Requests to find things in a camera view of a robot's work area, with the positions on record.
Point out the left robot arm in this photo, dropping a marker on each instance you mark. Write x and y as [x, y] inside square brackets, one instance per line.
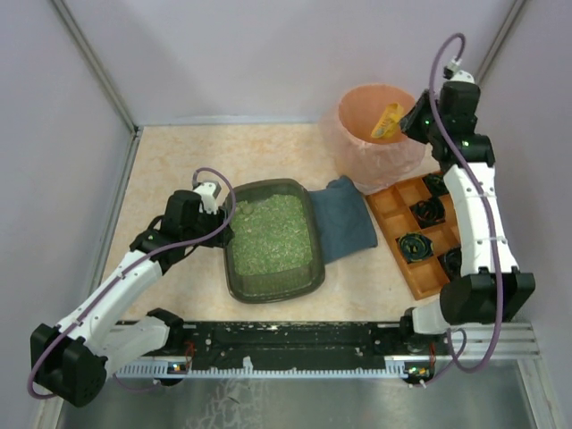
[73, 359]

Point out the bin with pink bag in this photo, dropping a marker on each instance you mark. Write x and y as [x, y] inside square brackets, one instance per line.
[362, 134]

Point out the yellow litter scoop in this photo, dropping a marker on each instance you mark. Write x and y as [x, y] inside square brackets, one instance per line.
[389, 122]

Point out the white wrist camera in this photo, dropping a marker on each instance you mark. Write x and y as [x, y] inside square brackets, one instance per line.
[208, 192]
[452, 72]

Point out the orange compartment tray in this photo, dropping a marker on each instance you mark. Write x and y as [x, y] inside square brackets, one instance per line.
[418, 221]

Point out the dark grey litter box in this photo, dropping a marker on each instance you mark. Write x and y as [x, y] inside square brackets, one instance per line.
[275, 253]

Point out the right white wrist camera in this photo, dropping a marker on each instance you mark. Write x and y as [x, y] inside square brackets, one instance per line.
[452, 72]

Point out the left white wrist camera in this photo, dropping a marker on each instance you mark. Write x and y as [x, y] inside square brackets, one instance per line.
[208, 192]

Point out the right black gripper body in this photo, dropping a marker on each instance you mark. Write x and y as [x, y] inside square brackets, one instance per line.
[416, 119]

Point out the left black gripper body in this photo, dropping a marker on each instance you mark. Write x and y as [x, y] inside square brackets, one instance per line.
[222, 224]

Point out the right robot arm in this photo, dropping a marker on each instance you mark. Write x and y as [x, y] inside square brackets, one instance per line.
[490, 287]

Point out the blue folded cloth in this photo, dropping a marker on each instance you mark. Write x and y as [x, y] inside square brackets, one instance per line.
[344, 224]

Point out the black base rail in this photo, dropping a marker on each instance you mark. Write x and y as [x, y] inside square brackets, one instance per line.
[264, 350]

